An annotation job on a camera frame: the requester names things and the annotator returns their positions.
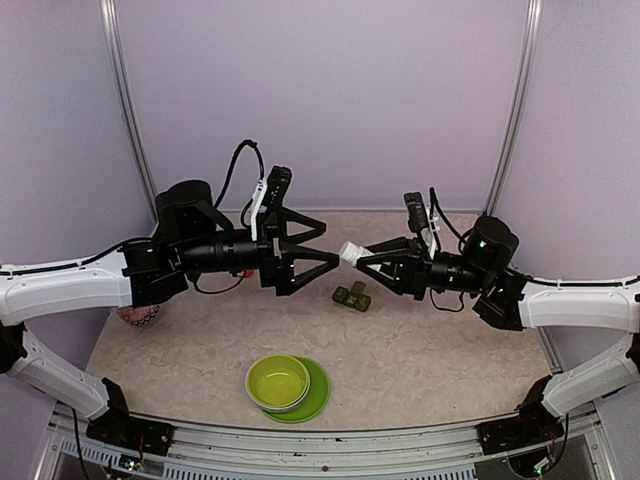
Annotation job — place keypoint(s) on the front aluminium rail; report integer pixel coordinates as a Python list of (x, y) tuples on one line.
[(207, 451)]

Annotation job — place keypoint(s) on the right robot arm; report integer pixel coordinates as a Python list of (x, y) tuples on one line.
[(509, 300)]

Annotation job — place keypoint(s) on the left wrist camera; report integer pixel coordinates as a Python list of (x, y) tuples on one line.
[(268, 197)]

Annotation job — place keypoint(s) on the small white pill bottle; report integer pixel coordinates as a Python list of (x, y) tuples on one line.
[(352, 253)]

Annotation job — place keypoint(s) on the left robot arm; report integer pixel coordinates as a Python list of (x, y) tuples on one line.
[(192, 238)]

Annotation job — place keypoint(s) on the green bowl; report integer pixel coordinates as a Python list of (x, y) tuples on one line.
[(277, 383)]

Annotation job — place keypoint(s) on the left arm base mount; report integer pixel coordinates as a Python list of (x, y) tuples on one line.
[(119, 428)]

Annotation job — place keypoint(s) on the green plate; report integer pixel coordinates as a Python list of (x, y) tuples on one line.
[(315, 400)]

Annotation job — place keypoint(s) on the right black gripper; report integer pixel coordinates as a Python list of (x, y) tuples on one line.
[(412, 262)]

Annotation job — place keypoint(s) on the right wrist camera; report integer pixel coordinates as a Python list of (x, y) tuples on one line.
[(418, 218)]

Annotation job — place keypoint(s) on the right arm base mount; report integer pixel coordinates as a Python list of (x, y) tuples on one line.
[(532, 424)]

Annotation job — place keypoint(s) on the right aluminium frame post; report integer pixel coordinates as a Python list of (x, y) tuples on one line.
[(525, 66)]

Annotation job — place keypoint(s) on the left aluminium frame post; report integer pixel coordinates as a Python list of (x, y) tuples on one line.
[(109, 15)]

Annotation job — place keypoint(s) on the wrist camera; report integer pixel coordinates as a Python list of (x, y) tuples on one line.
[(268, 197), (418, 218)]

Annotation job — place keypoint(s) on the aluminium frame post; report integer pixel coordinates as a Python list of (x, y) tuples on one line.
[(109, 15), (525, 66)]

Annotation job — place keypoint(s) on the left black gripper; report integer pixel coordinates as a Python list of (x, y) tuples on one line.
[(278, 272)]

